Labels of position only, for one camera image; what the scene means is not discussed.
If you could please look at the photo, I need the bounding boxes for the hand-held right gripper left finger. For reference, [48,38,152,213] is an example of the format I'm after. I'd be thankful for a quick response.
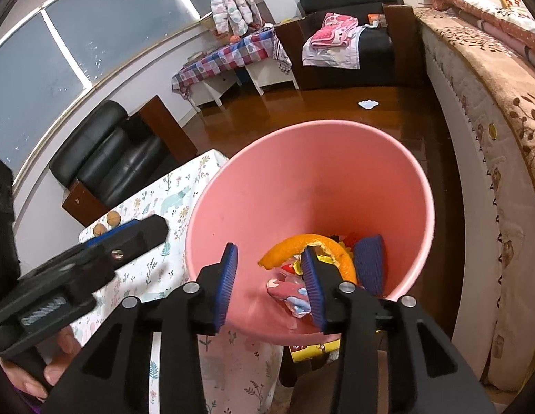
[43,242,239,414]

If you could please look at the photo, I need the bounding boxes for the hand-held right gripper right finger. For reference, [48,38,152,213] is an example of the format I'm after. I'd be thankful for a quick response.
[300,247,496,414]

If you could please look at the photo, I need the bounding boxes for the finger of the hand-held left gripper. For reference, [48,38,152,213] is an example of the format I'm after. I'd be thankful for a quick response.
[84,215,168,269]

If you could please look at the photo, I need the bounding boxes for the orange peel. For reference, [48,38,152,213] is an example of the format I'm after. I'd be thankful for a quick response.
[258,233,359,285]

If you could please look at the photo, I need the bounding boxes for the blue foam fruit net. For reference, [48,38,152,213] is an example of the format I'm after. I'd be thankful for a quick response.
[354,234,385,296]

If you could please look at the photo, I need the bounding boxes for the pink plastic bucket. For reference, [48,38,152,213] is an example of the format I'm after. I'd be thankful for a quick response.
[185,121,436,346]

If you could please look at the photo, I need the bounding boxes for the person's left hand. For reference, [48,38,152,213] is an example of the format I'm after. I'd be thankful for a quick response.
[0,325,84,402]

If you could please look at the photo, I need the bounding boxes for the yellow printed box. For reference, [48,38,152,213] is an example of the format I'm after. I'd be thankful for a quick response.
[289,338,341,363]

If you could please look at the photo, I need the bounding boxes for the white side table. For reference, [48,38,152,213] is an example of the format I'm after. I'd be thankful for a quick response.
[190,73,242,110]
[244,58,299,96]

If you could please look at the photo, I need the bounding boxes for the plaid covered white table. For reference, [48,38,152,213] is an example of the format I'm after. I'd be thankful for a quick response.
[172,29,277,96]

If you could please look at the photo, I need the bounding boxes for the curved window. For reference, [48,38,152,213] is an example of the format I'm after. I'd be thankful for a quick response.
[0,0,208,177]

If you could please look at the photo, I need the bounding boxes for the bed with brown blanket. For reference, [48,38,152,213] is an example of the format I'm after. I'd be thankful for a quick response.
[416,17,535,393]
[416,6,535,147]

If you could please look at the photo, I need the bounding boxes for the white printed cloth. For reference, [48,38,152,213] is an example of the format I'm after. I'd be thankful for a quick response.
[302,26,367,70]

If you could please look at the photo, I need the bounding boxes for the checked hanging towel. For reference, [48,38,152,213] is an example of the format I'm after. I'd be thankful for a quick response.
[272,30,293,73]

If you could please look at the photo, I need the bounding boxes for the pink printed cloth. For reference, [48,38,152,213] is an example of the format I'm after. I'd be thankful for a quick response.
[310,12,359,48]

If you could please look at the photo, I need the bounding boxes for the pink rolled mat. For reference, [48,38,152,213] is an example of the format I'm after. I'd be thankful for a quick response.
[455,6,535,59]

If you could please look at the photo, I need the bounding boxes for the orange dotted quilt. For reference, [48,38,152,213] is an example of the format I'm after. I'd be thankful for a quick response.
[435,0,535,74]

